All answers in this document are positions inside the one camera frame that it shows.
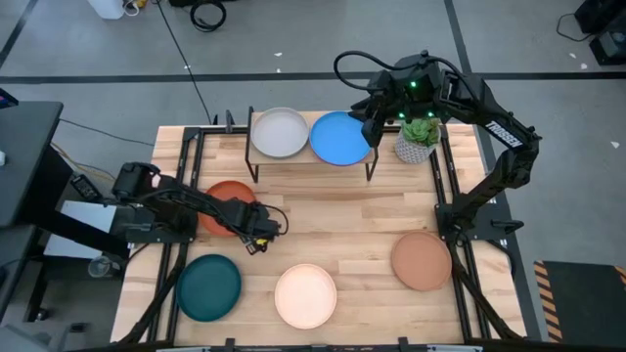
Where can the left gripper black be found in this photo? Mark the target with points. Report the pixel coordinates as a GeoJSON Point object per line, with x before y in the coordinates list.
{"type": "Point", "coordinates": [254, 221]}

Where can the black desk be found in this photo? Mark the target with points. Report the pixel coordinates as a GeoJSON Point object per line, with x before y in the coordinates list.
{"type": "Point", "coordinates": [24, 156]}

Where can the black equipment case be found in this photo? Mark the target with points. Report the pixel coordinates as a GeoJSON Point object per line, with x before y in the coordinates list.
{"type": "Point", "coordinates": [606, 29]}

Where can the black yellow hazard striped mat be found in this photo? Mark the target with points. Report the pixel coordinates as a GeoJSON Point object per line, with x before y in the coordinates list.
{"type": "Point", "coordinates": [587, 298]}

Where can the potted succulent white patterned pot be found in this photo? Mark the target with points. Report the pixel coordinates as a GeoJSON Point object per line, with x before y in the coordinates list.
{"type": "Point", "coordinates": [413, 149]}

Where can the black aluminium table frame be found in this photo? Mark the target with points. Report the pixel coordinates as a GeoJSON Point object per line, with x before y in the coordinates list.
{"type": "Point", "coordinates": [220, 130]}

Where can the orange plate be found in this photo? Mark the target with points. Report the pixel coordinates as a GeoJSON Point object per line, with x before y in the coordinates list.
{"type": "Point", "coordinates": [227, 189]}

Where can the blue plate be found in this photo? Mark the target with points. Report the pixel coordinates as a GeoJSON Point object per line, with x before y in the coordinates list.
{"type": "Point", "coordinates": [337, 139]}

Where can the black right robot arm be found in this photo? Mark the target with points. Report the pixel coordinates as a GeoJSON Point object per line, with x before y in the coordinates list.
{"type": "Point", "coordinates": [504, 134]}

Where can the dark teal plate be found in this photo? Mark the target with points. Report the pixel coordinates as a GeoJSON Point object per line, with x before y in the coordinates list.
{"type": "Point", "coordinates": [208, 288]}

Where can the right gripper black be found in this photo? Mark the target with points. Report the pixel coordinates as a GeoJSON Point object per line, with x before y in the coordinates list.
{"type": "Point", "coordinates": [389, 95]}

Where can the gray plate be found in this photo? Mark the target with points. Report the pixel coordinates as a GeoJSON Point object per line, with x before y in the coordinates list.
{"type": "Point", "coordinates": [280, 132]}

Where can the white container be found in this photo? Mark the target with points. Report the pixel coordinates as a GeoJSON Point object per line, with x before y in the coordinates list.
{"type": "Point", "coordinates": [106, 7]}

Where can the clear glass jar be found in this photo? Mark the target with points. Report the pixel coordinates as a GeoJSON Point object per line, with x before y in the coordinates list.
{"type": "Point", "coordinates": [100, 267]}

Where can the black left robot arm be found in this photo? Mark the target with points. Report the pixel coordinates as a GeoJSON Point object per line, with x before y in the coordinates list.
{"type": "Point", "coordinates": [171, 200]}

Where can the terracotta brown plate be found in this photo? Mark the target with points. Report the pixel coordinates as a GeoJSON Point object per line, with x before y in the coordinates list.
{"type": "Point", "coordinates": [421, 260]}

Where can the wooden shelf black metal legs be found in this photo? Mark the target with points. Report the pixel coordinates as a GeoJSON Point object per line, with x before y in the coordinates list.
{"type": "Point", "coordinates": [254, 155]}

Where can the black power adapter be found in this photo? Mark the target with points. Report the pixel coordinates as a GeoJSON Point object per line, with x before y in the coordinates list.
{"type": "Point", "coordinates": [87, 188]}

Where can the cream plate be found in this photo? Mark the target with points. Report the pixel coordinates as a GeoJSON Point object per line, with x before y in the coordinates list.
{"type": "Point", "coordinates": [305, 296]}

